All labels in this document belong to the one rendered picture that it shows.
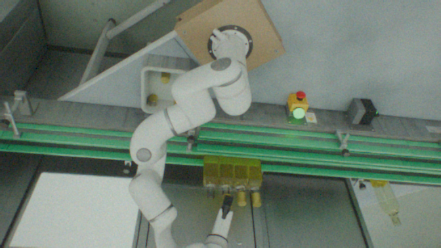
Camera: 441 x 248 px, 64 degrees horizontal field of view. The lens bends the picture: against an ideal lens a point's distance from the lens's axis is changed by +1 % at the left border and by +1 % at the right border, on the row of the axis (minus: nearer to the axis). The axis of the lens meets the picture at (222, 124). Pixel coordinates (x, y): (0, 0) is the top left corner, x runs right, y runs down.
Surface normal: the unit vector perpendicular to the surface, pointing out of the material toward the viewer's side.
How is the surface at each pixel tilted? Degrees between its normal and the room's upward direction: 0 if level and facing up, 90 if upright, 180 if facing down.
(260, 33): 0
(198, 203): 90
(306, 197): 89
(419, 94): 0
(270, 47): 0
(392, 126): 90
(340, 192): 90
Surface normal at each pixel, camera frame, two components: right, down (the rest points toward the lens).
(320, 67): 0.02, 0.70
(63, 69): 0.15, -0.71
